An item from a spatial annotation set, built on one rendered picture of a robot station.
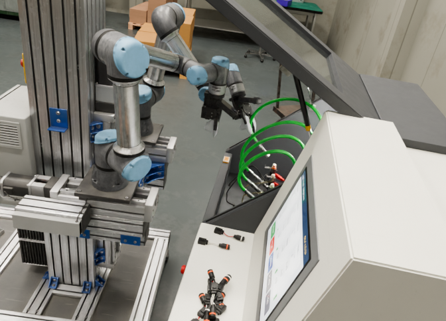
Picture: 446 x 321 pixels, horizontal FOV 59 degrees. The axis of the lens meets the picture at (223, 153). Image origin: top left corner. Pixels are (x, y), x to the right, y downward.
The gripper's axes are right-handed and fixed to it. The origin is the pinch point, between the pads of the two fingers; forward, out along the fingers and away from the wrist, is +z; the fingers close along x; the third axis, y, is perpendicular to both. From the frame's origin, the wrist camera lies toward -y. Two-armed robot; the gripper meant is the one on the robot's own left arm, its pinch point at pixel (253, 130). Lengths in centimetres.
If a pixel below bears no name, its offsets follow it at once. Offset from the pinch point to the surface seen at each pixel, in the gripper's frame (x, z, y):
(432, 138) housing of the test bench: 7, 30, -74
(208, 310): 69, 61, -14
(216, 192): 17.5, 23.4, 17.7
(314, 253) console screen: 77, 49, -61
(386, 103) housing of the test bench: -10, 10, -59
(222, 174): 5.2, 15.0, 22.4
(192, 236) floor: -50, 42, 117
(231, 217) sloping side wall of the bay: 35, 36, -3
